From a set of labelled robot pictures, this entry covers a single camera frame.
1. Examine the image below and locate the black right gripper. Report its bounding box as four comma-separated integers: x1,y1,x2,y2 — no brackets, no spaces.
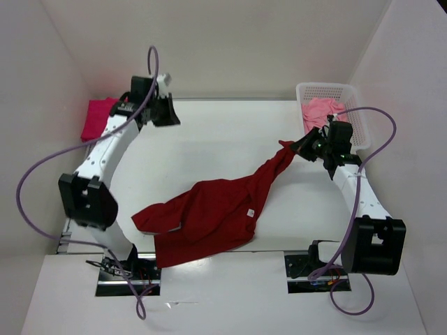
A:
288,126,332,162

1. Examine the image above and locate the magenta t shirt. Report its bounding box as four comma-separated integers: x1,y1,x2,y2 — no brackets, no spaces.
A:
80,97,118,142

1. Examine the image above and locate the dark red t shirt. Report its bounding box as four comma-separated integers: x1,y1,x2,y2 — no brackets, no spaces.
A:
131,141,295,268

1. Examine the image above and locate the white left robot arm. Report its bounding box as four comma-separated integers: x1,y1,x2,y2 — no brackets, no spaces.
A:
58,93,180,279

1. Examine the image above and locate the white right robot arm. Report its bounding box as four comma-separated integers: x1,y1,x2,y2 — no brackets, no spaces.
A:
291,121,406,276

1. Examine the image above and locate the light pink t shirt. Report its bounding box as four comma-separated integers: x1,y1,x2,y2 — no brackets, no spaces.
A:
301,98,348,135

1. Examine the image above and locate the white perforated plastic basket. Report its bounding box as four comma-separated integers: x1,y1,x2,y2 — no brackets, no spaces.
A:
295,82,371,152

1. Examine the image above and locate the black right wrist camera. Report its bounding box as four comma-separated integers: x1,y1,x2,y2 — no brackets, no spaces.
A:
328,121,353,145

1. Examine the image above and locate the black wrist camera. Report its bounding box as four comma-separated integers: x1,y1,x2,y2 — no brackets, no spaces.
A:
328,121,353,145
128,76,153,105

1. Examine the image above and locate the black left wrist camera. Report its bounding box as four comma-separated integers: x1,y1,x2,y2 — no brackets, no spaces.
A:
128,76,153,105

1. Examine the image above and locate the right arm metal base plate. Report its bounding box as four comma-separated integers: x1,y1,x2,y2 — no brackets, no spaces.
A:
284,251,351,294

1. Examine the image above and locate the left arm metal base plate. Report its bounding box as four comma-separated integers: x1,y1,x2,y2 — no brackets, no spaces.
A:
87,253,161,297

